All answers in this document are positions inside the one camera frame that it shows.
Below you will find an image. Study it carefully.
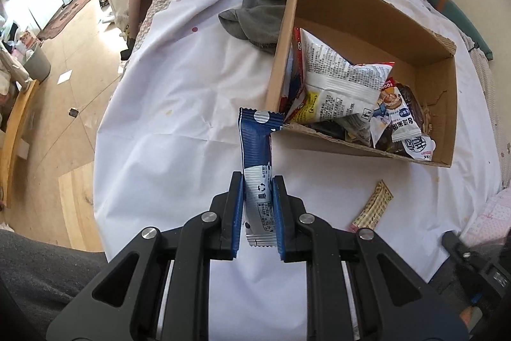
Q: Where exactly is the teal orange pillow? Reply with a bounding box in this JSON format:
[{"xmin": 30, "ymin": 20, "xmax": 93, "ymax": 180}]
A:
[{"xmin": 427, "ymin": 0, "xmax": 494, "ymax": 60}]

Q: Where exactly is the blue white wafer packet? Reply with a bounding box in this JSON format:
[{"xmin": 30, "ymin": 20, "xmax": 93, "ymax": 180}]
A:
[{"xmin": 238, "ymin": 108, "xmax": 283, "ymax": 247}]

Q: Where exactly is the brown cardboard box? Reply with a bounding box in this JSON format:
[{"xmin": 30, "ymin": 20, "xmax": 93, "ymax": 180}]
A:
[{"xmin": 264, "ymin": 0, "xmax": 457, "ymax": 168}]

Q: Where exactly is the grey trash bin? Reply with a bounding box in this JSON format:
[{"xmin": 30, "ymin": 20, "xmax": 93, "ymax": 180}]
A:
[{"xmin": 23, "ymin": 46, "xmax": 51, "ymax": 82}]

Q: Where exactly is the grey crumpled cloth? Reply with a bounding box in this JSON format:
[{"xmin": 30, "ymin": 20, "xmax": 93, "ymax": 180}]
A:
[{"xmin": 218, "ymin": 0, "xmax": 287, "ymax": 55}]

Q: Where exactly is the wooden chair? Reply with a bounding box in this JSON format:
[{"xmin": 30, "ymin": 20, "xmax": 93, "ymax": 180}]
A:
[{"xmin": 0, "ymin": 81, "xmax": 40, "ymax": 208}]

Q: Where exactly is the white printed bed sheet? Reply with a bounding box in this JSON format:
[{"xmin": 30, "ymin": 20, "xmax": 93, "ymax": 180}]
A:
[{"xmin": 93, "ymin": 0, "xmax": 504, "ymax": 341}]

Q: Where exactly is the beige striped stick packet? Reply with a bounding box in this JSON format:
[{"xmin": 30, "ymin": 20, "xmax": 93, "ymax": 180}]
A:
[{"xmin": 349, "ymin": 180, "xmax": 393, "ymax": 232}]

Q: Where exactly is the large white chips bag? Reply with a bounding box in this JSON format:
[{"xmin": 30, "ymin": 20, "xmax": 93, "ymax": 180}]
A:
[{"xmin": 287, "ymin": 28, "xmax": 394, "ymax": 146}]

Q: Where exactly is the white Tiantan snack packet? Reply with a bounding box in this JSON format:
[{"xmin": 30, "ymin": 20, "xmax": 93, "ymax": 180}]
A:
[{"xmin": 392, "ymin": 113, "xmax": 436, "ymax": 162}]

